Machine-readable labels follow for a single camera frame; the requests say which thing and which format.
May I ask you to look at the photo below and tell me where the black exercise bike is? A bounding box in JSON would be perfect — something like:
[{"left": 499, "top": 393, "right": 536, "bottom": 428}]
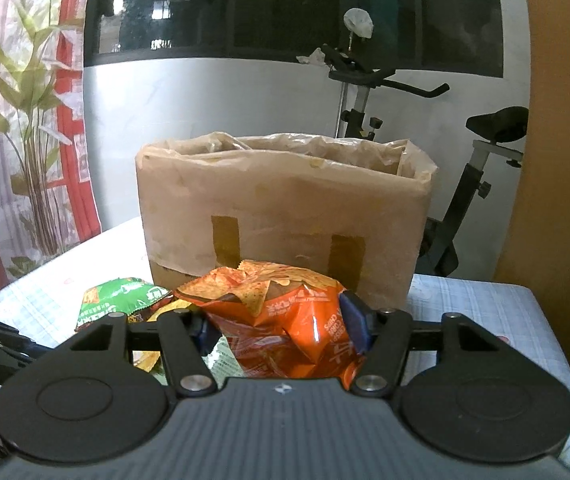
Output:
[{"left": 310, "top": 45, "right": 531, "bottom": 278}]

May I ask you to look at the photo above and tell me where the checkered tablecloth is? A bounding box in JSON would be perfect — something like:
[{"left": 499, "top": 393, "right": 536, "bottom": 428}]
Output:
[{"left": 0, "top": 217, "right": 570, "bottom": 480}]

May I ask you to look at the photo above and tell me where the green and red snack packet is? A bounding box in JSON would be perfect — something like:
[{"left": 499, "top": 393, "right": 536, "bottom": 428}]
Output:
[{"left": 76, "top": 277, "right": 173, "bottom": 332}]

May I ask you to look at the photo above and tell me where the bamboo print curtain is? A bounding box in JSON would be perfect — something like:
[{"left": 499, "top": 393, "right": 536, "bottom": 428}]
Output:
[{"left": 0, "top": 0, "right": 103, "bottom": 306}]

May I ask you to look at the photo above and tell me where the orange chip bag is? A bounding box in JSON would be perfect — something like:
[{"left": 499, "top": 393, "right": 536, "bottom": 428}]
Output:
[{"left": 175, "top": 260, "right": 368, "bottom": 393}]

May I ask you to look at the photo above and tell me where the dark framed window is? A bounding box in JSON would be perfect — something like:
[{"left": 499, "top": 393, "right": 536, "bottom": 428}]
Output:
[{"left": 82, "top": 0, "right": 506, "bottom": 78}]

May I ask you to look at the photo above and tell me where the crumpled white tissue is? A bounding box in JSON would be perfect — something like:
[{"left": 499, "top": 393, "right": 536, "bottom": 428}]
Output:
[{"left": 296, "top": 47, "right": 338, "bottom": 66}]

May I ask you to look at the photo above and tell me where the plastic-lined cardboard box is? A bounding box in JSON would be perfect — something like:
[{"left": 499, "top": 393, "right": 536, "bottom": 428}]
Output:
[{"left": 135, "top": 131, "right": 438, "bottom": 306}]

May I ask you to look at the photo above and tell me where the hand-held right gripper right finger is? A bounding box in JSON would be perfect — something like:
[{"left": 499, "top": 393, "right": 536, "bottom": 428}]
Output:
[{"left": 337, "top": 290, "right": 505, "bottom": 397}]

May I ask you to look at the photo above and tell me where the metal pole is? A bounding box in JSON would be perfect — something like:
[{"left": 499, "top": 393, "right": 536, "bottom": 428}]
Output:
[{"left": 337, "top": 30, "right": 357, "bottom": 138}]

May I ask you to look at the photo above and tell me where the white plastic bag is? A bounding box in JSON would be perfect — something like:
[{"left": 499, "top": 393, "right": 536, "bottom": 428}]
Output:
[{"left": 343, "top": 8, "right": 373, "bottom": 40}]

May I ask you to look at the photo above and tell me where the wooden panel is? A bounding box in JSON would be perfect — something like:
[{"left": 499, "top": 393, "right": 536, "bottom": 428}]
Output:
[{"left": 495, "top": 0, "right": 570, "bottom": 371}]

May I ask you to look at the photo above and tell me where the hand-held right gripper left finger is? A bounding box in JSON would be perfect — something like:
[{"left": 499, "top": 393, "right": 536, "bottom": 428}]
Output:
[{"left": 67, "top": 310, "right": 218, "bottom": 397}]

